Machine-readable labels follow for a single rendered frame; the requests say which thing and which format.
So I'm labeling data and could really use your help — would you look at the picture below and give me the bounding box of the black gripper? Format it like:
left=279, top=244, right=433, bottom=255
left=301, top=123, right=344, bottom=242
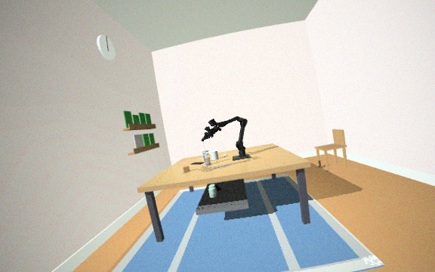
left=202, top=128, right=216, bottom=140

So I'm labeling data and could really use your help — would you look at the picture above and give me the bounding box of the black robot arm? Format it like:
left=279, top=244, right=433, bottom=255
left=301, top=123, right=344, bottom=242
left=205, top=116, right=248, bottom=156

